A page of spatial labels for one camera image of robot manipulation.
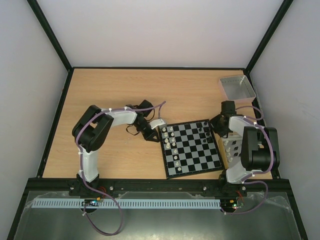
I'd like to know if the black aluminium frame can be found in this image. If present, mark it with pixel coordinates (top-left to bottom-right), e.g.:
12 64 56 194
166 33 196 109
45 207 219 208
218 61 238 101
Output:
6 0 310 240

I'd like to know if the metal sheet front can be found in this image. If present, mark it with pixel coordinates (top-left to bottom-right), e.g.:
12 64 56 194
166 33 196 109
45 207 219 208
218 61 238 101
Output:
14 191 301 240

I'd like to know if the black mounting rail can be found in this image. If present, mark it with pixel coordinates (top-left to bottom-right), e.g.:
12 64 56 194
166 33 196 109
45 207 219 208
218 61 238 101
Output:
69 178 247 197

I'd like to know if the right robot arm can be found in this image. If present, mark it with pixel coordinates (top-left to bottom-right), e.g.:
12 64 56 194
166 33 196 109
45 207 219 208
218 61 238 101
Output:
209 100 280 196

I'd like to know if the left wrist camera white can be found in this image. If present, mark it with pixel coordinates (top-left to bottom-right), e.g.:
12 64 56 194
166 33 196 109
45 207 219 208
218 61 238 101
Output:
149 118 167 130

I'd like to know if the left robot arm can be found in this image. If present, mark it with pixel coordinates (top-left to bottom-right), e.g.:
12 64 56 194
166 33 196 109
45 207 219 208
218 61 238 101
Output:
72 100 162 184

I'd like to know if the grey slotted cable duct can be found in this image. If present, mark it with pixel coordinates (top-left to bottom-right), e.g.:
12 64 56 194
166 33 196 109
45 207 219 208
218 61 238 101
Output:
31 198 221 210

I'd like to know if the black white chess board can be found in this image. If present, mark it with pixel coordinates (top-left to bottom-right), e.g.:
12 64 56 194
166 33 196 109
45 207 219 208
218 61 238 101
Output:
158 119 225 179

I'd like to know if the metal tin tray with pieces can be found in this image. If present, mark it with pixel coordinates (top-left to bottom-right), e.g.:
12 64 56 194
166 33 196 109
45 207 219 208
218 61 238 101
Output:
218 133 242 169

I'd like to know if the empty metal tin box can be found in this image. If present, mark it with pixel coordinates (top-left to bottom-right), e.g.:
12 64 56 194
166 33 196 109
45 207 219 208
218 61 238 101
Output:
218 75 256 103

